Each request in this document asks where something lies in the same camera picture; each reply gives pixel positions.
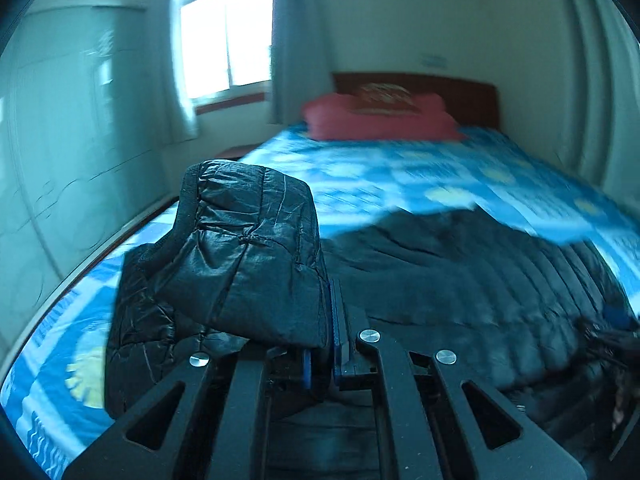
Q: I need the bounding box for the pale curtain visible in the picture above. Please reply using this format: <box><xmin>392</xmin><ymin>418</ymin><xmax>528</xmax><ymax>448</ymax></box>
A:
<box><xmin>269</xmin><ymin>0</ymin><xmax>303</xmax><ymax>126</ymax></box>
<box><xmin>162</xmin><ymin>5</ymin><xmax>202</xmax><ymax>142</ymax></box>

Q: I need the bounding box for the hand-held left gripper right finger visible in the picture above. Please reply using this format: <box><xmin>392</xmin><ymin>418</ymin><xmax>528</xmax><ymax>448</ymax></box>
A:
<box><xmin>329</xmin><ymin>279</ymin><xmax>588</xmax><ymax>480</ymax></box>

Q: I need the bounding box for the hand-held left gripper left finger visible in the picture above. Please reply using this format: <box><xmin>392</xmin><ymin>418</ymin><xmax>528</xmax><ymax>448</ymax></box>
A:
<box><xmin>62</xmin><ymin>344</ymin><xmax>316</xmax><ymax>480</ymax></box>

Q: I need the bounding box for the dark wooden nightstand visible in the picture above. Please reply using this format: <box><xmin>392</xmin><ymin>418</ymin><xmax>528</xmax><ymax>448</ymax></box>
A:
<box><xmin>214</xmin><ymin>144</ymin><xmax>262</xmax><ymax>162</ymax></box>

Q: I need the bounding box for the blue patterned bedspread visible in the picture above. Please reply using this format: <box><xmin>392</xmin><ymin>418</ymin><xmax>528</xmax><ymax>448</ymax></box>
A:
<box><xmin>0</xmin><ymin>125</ymin><xmax>640</xmax><ymax>480</ymax></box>

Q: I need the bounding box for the red pillow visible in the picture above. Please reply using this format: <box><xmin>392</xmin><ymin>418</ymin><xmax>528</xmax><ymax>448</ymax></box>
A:
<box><xmin>302</xmin><ymin>92</ymin><xmax>467</xmax><ymax>142</ymax></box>

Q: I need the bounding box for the black puffer jacket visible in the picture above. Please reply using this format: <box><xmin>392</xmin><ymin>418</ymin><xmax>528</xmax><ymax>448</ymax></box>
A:
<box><xmin>105</xmin><ymin>159</ymin><xmax>640</xmax><ymax>480</ymax></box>

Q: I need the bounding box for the window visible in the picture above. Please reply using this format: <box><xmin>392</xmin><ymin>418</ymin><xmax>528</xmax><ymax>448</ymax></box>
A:
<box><xmin>172</xmin><ymin>0</ymin><xmax>278</xmax><ymax>107</ymax></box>

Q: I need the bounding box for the white wardrobe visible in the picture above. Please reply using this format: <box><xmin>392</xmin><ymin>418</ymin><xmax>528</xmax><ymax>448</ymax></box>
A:
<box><xmin>0</xmin><ymin>5</ymin><xmax>182</xmax><ymax>361</ymax></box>

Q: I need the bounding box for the brown printed cushion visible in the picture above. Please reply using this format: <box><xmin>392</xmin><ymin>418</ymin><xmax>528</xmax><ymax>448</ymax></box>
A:
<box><xmin>350</xmin><ymin>82</ymin><xmax>419</xmax><ymax>117</ymax></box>

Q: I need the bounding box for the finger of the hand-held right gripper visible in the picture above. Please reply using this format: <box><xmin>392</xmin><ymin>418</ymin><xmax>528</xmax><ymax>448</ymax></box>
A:
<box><xmin>577</xmin><ymin>305</ymin><xmax>640</xmax><ymax>361</ymax></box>

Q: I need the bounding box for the wooden headboard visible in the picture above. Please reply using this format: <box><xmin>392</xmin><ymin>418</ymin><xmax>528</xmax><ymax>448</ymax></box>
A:
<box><xmin>332</xmin><ymin>72</ymin><xmax>501</xmax><ymax>128</ymax></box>

